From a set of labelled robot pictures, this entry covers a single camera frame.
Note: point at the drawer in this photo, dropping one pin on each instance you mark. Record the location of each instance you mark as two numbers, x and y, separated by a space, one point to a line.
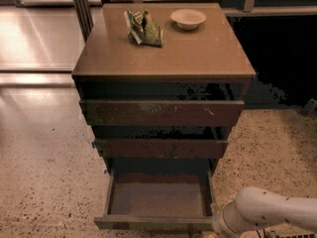
196 113
158 202
157 148

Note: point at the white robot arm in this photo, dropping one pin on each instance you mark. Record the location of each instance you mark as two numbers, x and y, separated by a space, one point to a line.
255 208

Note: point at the brown drawer cabinet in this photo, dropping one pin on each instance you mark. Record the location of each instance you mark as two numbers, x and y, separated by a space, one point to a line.
207 63

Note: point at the crumpled green chip bag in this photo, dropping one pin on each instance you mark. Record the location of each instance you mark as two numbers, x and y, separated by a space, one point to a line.
143 29

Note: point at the white ceramic bowl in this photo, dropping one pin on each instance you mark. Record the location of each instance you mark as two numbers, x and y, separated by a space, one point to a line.
188 19

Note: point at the grey floor power strip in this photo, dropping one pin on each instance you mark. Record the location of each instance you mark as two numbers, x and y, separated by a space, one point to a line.
291 235

